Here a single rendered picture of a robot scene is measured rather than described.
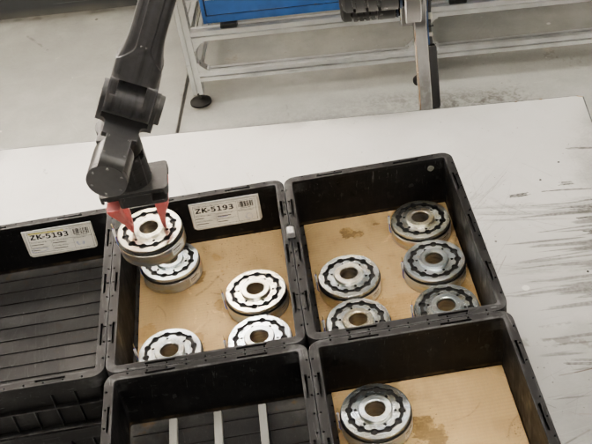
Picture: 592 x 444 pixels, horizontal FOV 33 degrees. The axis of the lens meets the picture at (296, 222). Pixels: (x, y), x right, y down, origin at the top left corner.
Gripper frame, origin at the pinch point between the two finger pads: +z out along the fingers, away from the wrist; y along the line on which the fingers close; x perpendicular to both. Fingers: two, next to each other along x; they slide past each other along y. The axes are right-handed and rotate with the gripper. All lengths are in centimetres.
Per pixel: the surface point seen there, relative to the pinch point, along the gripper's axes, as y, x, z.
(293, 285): 20.6, -8.4, 10.6
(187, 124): -15, 179, 113
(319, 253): 25.3, 8.9, 21.6
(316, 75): 35, 198, 115
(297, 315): 20.5, -15.0, 10.2
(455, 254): 48, 0, 19
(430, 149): 53, 50, 37
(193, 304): 2.8, 1.2, 20.8
